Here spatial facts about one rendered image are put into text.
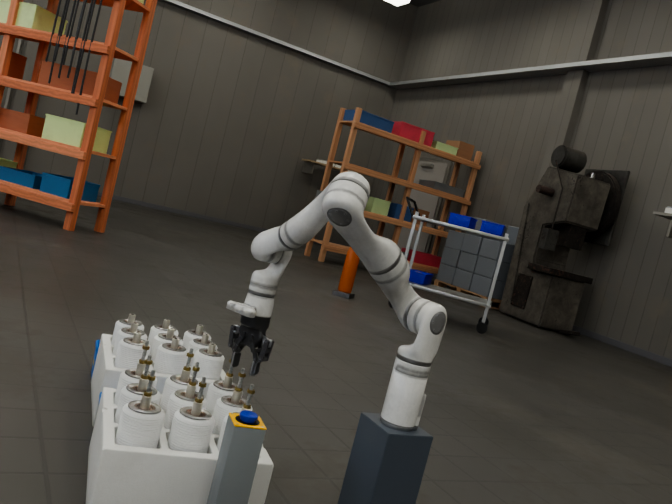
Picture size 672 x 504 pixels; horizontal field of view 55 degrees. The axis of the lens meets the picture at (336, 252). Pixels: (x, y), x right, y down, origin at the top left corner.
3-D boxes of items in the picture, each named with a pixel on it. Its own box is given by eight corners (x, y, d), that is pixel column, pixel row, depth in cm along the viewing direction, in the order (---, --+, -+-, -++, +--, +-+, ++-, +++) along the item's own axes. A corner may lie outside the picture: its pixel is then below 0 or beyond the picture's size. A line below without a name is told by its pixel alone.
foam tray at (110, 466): (227, 462, 189) (241, 404, 188) (256, 536, 153) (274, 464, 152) (88, 449, 175) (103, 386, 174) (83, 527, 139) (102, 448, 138)
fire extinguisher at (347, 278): (348, 295, 642) (362, 239, 638) (359, 301, 619) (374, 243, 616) (326, 291, 630) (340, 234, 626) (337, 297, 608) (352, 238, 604)
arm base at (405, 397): (401, 418, 172) (417, 356, 171) (421, 432, 164) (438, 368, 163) (372, 415, 168) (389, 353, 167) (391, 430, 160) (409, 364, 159)
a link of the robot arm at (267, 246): (246, 238, 164) (274, 216, 154) (275, 243, 170) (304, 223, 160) (247, 263, 162) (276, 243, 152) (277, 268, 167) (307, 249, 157)
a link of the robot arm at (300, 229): (283, 209, 158) (272, 235, 153) (350, 160, 139) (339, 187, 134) (312, 231, 162) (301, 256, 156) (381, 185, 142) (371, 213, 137)
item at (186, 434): (194, 500, 148) (212, 425, 147) (153, 491, 147) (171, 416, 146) (201, 482, 157) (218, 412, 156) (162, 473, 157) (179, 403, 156)
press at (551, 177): (605, 344, 799) (656, 163, 784) (547, 333, 749) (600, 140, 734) (535, 318, 904) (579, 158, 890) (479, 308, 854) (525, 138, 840)
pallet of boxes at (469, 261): (525, 315, 921) (547, 234, 914) (483, 307, 883) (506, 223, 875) (471, 295, 1026) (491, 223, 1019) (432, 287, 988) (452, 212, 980)
